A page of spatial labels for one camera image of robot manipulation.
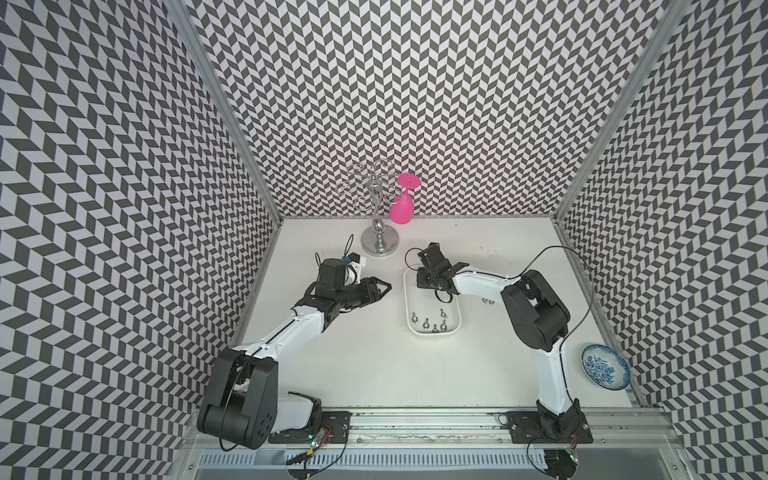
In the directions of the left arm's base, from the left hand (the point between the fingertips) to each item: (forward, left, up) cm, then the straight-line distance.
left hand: (385, 291), depth 84 cm
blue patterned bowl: (-18, -61, -12) cm, 65 cm away
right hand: (+12, -13, -12) cm, 21 cm away
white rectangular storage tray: (-2, -12, -12) cm, 17 cm away
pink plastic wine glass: (+29, -5, +5) cm, 30 cm away
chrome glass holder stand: (+29, +4, -11) cm, 31 cm away
